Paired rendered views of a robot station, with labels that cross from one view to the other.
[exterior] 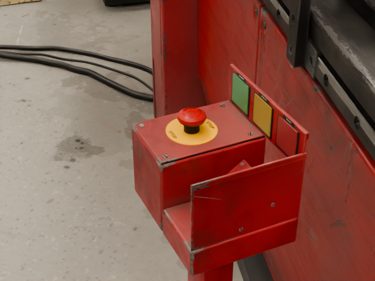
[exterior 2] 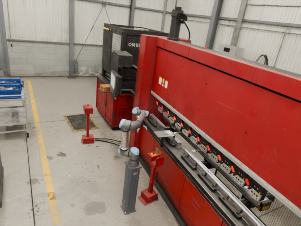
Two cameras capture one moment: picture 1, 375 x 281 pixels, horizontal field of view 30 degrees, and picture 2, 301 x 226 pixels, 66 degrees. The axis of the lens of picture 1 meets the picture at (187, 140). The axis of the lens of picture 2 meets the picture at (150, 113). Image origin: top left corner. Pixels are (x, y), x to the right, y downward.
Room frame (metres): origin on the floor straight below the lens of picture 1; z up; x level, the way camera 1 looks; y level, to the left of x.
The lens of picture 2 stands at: (-1.89, 0.88, 2.58)
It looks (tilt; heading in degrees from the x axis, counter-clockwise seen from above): 22 degrees down; 344
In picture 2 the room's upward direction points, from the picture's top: 8 degrees clockwise
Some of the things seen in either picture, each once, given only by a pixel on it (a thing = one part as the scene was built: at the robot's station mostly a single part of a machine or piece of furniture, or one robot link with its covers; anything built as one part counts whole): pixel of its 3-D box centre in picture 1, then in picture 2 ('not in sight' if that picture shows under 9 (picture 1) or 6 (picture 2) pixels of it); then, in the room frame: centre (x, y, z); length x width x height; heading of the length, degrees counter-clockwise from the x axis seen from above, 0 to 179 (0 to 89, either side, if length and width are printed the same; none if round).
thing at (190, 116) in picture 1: (191, 123); not in sight; (0.81, -0.01, 0.79); 0.04 x 0.04 x 0.04
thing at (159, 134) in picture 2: not in sight; (163, 133); (1.02, -0.19, 1.00); 0.26 x 0.18 x 0.01; 101
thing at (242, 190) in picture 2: not in sight; (201, 148); (0.71, -0.69, 0.93); 2.30 x 0.14 x 0.10; 11
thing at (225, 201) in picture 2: not in sight; (230, 206); (-0.34, -0.54, 0.89); 0.30 x 0.05 x 0.03; 11
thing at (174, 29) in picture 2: not in sight; (179, 24); (1.59, -0.36, 2.54); 0.33 x 0.25 x 0.47; 11
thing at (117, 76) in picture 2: not in sight; (116, 82); (2.13, 0.46, 1.42); 0.45 x 0.12 x 0.36; 7
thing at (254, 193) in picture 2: not in sight; (257, 188); (-0.50, -0.63, 1.26); 0.15 x 0.09 x 0.17; 11
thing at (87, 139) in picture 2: not in sight; (88, 123); (2.49, 0.94, 0.41); 0.25 x 0.20 x 0.83; 101
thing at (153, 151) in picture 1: (212, 164); (155, 157); (0.77, -0.03, 0.75); 0.20 x 0.16 x 0.18; 25
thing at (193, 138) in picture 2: not in sight; (196, 136); (0.48, -0.44, 1.26); 0.15 x 0.09 x 0.17; 11
